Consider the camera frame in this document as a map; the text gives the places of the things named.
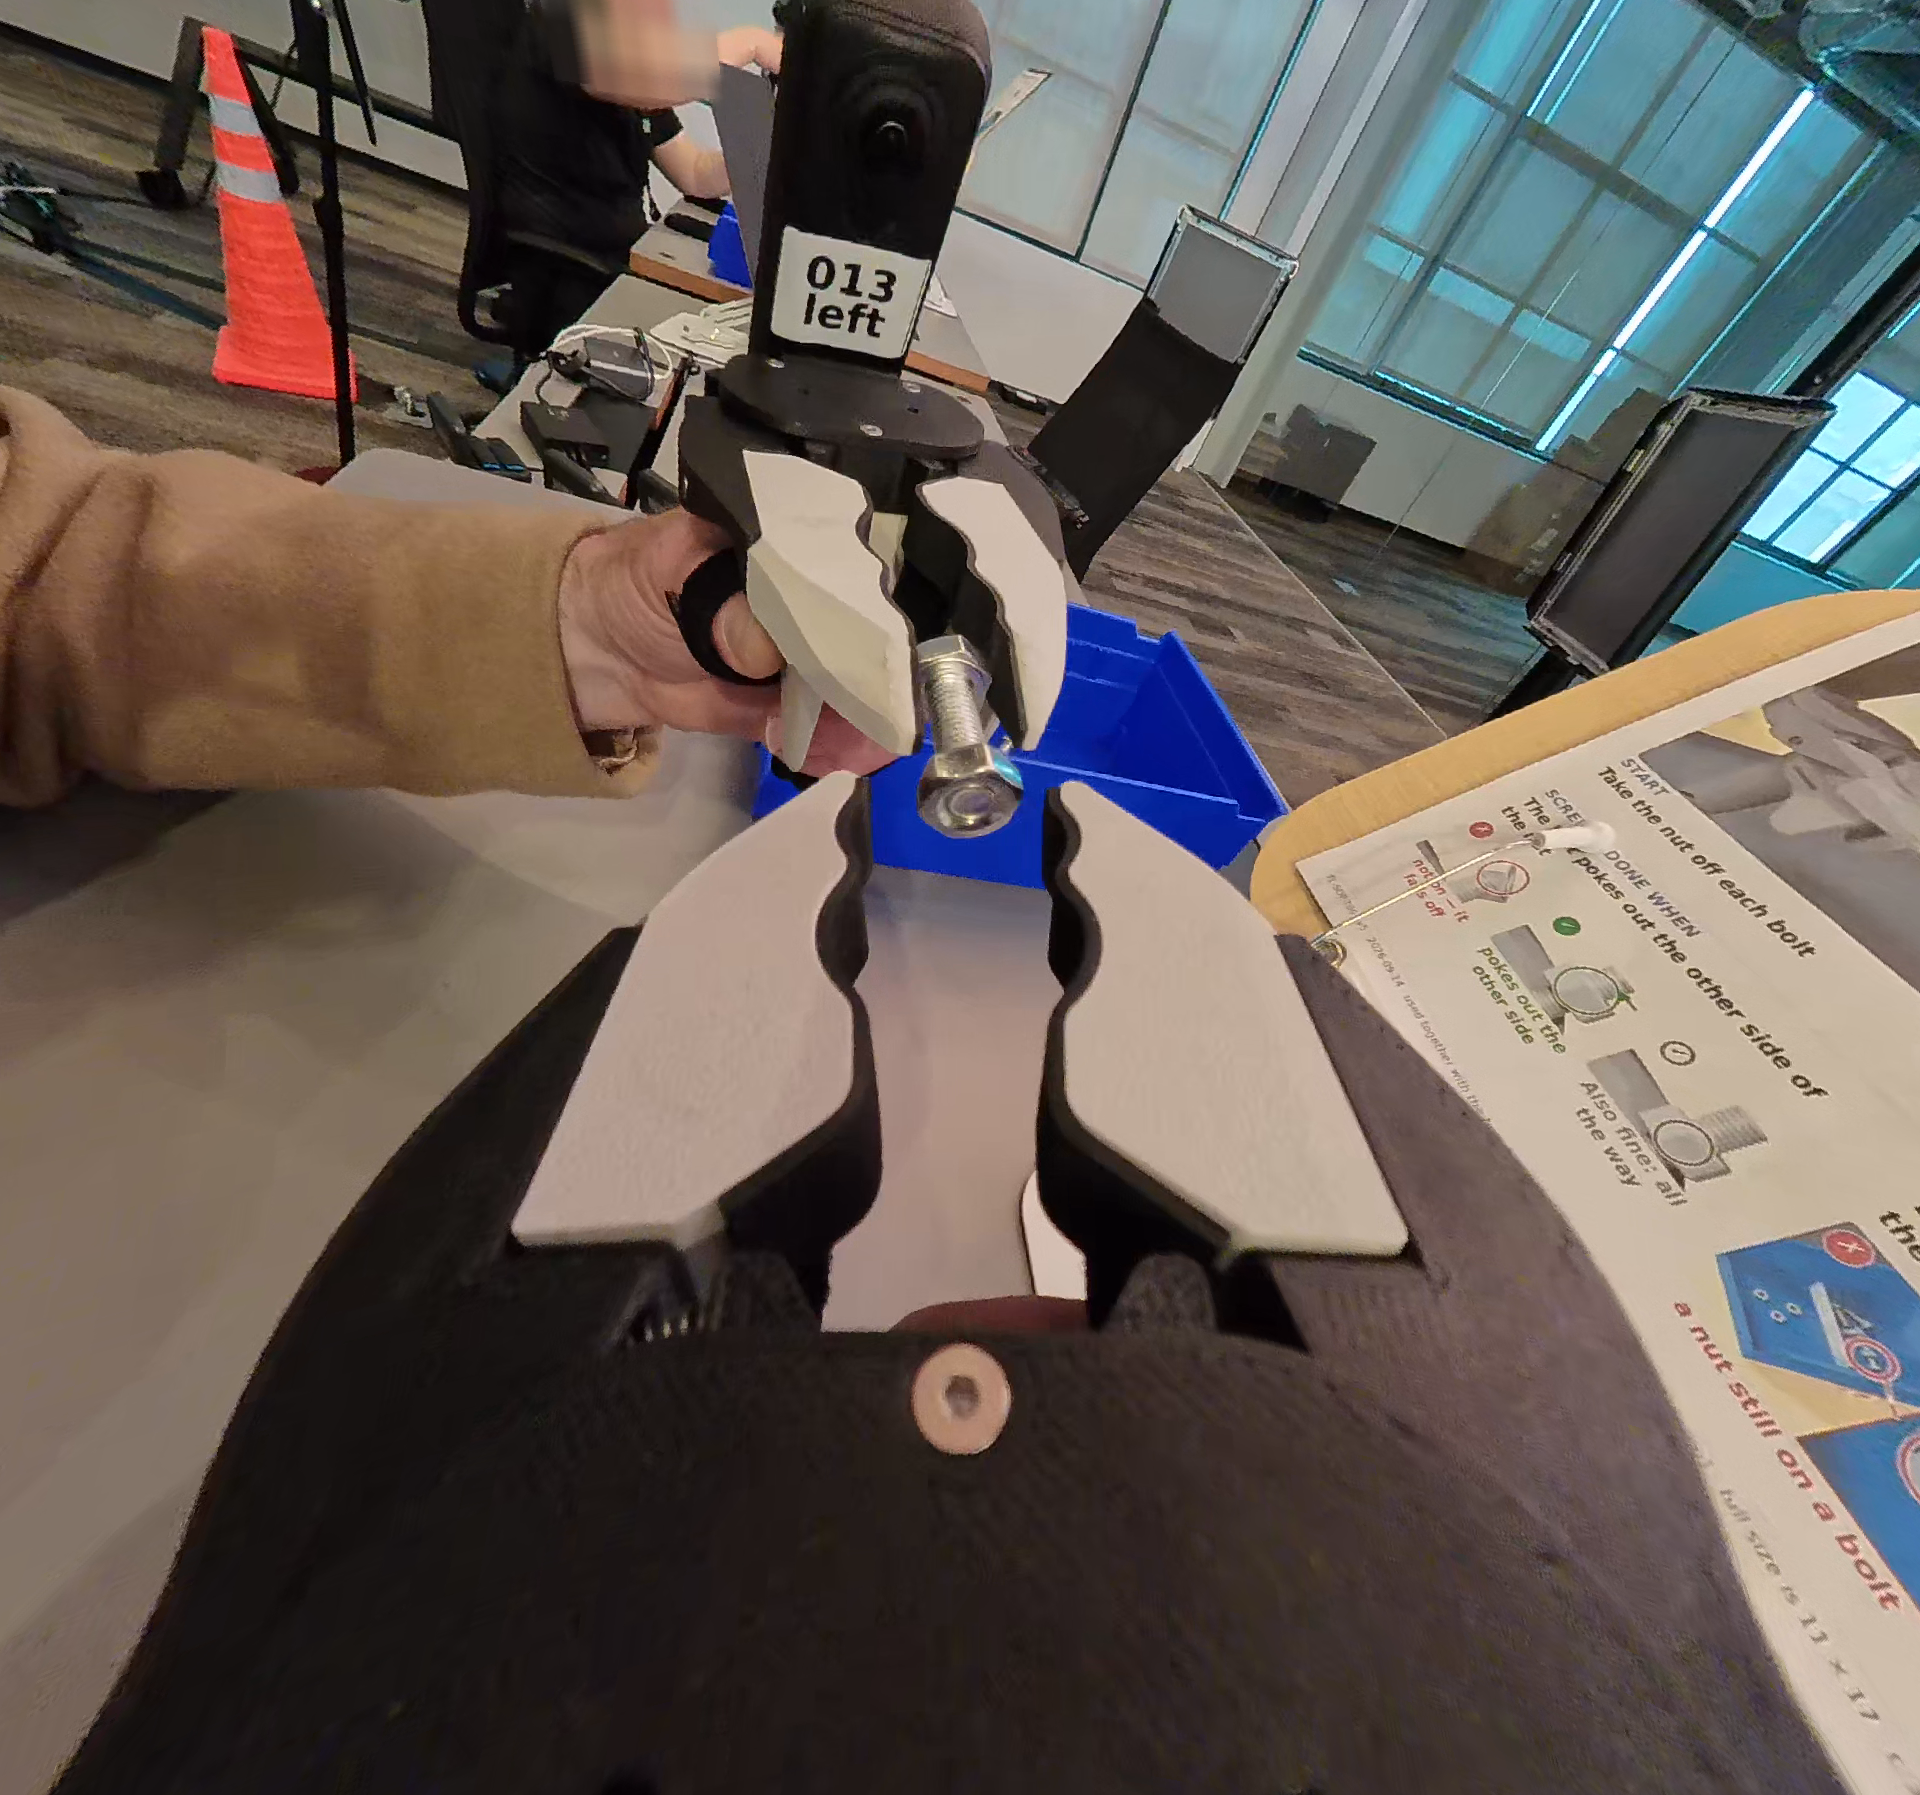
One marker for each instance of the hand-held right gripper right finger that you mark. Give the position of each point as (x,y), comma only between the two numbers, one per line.
(1216,1076)

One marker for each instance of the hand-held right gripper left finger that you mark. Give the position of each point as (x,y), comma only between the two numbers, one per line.
(705,1060)

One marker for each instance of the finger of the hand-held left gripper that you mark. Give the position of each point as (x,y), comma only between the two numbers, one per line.
(826,596)
(1022,596)

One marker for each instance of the steel hex bolt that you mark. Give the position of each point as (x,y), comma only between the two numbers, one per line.
(953,702)

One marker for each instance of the steel hex nut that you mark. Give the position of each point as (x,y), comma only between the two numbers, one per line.
(1001,771)

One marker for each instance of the long blue plastic bin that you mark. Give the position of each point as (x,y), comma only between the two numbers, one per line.
(1139,775)

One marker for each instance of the person's left forearm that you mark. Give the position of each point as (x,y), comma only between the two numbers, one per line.
(299,626)

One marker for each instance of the grey desk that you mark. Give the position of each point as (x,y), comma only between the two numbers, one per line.
(226,1076)

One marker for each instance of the person's left hand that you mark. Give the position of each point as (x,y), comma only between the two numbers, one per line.
(630,626)

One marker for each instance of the acrylic sign stand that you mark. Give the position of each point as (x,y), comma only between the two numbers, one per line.
(743,129)
(1022,92)

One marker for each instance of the small blue plastic bin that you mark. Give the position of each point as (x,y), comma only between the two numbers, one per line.
(730,251)

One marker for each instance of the black box device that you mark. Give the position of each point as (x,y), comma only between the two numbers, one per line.
(579,433)

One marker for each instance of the grey bench seat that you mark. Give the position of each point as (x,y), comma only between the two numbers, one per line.
(1329,446)

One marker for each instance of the grey table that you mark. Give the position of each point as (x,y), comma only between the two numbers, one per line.
(503,423)

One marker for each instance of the silver framed panel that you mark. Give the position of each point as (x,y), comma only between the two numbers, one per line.
(1222,281)

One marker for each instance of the black office chair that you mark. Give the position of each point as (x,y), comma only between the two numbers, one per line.
(480,175)

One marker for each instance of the printed instruction sign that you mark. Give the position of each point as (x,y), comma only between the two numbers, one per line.
(1650,1076)

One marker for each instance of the black tripod stand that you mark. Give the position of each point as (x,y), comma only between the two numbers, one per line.
(333,251)

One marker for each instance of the orange traffic cone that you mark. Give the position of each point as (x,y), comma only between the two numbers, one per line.
(262,264)

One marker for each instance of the glass window wall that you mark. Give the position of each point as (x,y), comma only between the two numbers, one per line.
(1575,222)

